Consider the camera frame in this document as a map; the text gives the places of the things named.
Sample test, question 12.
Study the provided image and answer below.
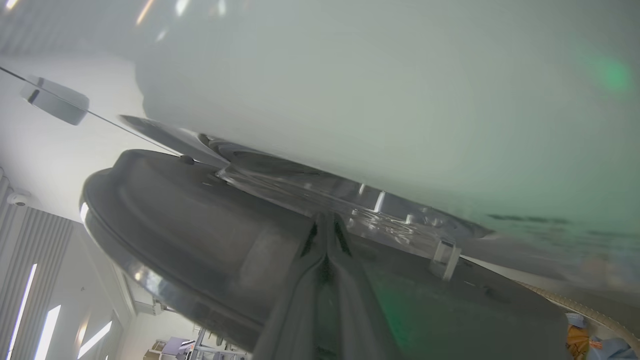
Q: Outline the small blue bear print garment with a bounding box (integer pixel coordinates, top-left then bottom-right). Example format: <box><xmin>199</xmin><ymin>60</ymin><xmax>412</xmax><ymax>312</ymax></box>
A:
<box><xmin>589</xmin><ymin>337</ymin><xmax>640</xmax><ymax>360</ymax></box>

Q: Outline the metal shelf with boxes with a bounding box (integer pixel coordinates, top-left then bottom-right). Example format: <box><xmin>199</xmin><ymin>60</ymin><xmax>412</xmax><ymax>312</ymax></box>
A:
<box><xmin>142</xmin><ymin>327</ymin><xmax>251</xmax><ymax>360</ymax></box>

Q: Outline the cream perforated laundry basket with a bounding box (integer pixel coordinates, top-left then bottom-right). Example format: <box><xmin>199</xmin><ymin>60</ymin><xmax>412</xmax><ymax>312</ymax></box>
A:
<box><xmin>519</xmin><ymin>281</ymin><xmax>640</xmax><ymax>353</ymax></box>

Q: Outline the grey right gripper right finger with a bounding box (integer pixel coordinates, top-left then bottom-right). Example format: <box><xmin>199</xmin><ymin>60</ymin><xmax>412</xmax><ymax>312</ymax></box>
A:
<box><xmin>327</xmin><ymin>214</ymin><xmax>402</xmax><ymax>360</ymax></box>

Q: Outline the thin black cable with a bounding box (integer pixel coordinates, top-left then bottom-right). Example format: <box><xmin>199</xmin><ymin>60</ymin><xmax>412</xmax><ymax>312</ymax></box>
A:
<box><xmin>0</xmin><ymin>66</ymin><xmax>195</xmax><ymax>164</ymax></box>

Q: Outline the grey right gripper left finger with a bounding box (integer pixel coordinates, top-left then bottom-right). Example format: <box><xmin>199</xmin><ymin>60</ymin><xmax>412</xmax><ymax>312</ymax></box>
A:
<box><xmin>252</xmin><ymin>214</ymin><xmax>329</xmax><ymax>360</ymax></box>

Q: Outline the large blue orange print garment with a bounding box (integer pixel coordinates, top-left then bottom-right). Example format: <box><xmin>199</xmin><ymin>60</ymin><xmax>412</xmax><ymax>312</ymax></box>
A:
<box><xmin>565</xmin><ymin>312</ymin><xmax>603</xmax><ymax>360</ymax></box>

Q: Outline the dark round washing machine door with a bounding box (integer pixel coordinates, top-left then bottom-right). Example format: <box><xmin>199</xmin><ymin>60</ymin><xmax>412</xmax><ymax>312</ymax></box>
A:
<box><xmin>79</xmin><ymin>149</ymin><xmax>573</xmax><ymax>360</ymax></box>

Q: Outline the round grey ceiling device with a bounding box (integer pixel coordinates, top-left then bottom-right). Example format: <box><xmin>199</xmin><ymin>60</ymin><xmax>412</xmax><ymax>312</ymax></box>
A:
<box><xmin>20</xmin><ymin>75</ymin><xmax>91</xmax><ymax>126</ymax></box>

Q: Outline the white front-load washing machine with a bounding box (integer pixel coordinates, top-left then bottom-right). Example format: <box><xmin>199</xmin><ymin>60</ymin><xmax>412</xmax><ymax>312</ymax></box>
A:
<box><xmin>135</xmin><ymin>0</ymin><xmax>640</xmax><ymax>296</ymax></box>

